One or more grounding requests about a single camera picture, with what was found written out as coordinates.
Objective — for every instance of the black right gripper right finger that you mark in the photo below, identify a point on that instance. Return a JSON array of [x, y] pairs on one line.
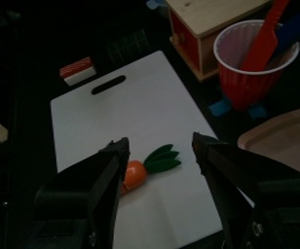
[[252, 184]]

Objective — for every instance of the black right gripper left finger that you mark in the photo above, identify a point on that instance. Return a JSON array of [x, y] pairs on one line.
[[85, 194]]

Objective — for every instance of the red white toy nigiri sushi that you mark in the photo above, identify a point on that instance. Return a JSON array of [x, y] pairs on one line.
[[77, 71]]

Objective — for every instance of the orange toy carrot green leaves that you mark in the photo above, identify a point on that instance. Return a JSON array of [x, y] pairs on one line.
[[136, 175]]

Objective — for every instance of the tan plastic tray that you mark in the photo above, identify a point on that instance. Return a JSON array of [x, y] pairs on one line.
[[287, 142]]

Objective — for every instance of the blue tape piece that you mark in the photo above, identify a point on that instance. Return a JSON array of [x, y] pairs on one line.
[[257, 112]]

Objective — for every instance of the blue toy base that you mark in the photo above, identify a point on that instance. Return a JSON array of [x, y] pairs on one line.
[[220, 107]]

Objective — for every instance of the red plastic cup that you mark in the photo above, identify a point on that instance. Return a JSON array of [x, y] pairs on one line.
[[248, 87]]

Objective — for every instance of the red plastic utensil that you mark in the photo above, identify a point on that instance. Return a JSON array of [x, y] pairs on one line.
[[265, 39]]

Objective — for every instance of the blue plastic utensil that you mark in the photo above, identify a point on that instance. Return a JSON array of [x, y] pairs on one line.
[[293, 29]]

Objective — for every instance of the wooden box with red side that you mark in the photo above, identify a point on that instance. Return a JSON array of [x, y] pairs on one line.
[[205, 19]]

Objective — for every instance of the small light blue object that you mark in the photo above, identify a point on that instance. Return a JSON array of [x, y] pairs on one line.
[[156, 3]]

